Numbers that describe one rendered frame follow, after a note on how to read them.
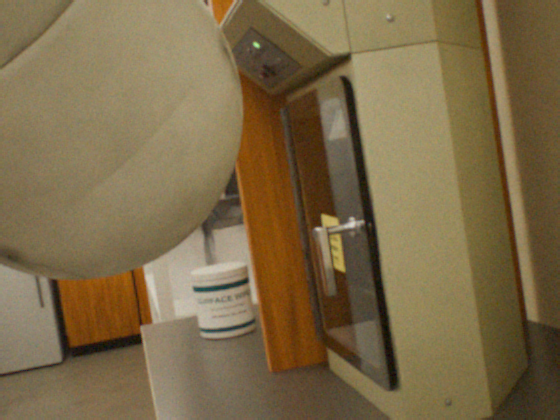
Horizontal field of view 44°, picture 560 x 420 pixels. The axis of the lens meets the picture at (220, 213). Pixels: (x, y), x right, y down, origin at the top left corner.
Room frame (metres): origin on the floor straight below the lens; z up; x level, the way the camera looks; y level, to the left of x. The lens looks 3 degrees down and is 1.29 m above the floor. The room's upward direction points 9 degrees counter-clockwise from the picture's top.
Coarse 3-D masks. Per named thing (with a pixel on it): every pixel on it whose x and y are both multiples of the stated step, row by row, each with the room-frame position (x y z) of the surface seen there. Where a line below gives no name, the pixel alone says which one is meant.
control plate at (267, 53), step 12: (252, 36) 0.93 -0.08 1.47; (240, 48) 1.02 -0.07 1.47; (252, 48) 0.98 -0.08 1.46; (264, 48) 0.95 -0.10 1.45; (276, 48) 0.92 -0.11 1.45; (240, 60) 1.07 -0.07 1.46; (252, 60) 1.03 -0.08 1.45; (264, 60) 0.99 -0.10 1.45; (276, 60) 0.96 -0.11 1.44; (288, 60) 0.93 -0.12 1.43; (252, 72) 1.09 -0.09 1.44; (264, 72) 1.04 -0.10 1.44; (276, 72) 1.01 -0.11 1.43; (288, 72) 0.97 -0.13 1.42; (264, 84) 1.10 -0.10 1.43; (276, 84) 1.06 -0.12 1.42
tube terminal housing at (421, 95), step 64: (384, 0) 0.83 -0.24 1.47; (448, 0) 0.90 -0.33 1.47; (384, 64) 0.83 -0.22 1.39; (448, 64) 0.87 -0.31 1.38; (384, 128) 0.83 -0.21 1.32; (448, 128) 0.84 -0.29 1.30; (384, 192) 0.83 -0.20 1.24; (448, 192) 0.84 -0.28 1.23; (384, 256) 0.83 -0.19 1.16; (448, 256) 0.84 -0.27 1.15; (448, 320) 0.84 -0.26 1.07; (512, 320) 0.96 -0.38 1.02; (448, 384) 0.83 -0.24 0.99; (512, 384) 0.93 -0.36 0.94
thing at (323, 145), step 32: (320, 96) 0.93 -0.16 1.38; (320, 128) 0.95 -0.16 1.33; (352, 128) 0.83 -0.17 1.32; (320, 160) 0.97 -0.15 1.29; (352, 160) 0.84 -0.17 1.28; (320, 192) 0.99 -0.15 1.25; (352, 192) 0.86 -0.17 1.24; (320, 224) 1.02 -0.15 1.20; (352, 256) 0.90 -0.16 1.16; (320, 288) 1.08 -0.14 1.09; (352, 288) 0.92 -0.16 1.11; (320, 320) 1.11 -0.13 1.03; (352, 320) 0.94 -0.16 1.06; (384, 320) 0.83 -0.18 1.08; (352, 352) 0.96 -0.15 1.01; (384, 352) 0.83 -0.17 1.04; (384, 384) 0.85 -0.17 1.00
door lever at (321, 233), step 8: (344, 224) 0.87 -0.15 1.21; (352, 224) 0.87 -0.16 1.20; (320, 232) 0.86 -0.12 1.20; (328, 232) 0.86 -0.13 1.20; (336, 232) 0.87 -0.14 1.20; (344, 232) 0.87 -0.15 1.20; (352, 232) 0.87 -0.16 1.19; (320, 240) 0.86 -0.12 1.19; (328, 240) 0.86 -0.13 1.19; (320, 248) 0.86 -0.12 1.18; (328, 248) 0.86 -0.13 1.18; (320, 256) 0.86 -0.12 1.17; (328, 256) 0.86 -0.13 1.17; (320, 264) 0.87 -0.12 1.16; (328, 264) 0.86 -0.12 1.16; (328, 272) 0.86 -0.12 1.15; (328, 280) 0.86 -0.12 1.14; (336, 280) 0.86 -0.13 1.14; (328, 288) 0.86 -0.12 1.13; (336, 288) 0.86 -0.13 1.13; (328, 296) 0.86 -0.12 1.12
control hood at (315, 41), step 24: (240, 0) 0.85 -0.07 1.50; (264, 0) 0.81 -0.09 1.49; (288, 0) 0.82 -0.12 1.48; (312, 0) 0.82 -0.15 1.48; (336, 0) 0.82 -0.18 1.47; (240, 24) 0.93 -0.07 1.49; (264, 24) 0.87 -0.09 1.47; (288, 24) 0.82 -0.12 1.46; (312, 24) 0.82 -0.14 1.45; (336, 24) 0.82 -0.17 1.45; (288, 48) 0.89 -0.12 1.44; (312, 48) 0.84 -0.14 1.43; (336, 48) 0.82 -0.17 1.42; (312, 72) 0.93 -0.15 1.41
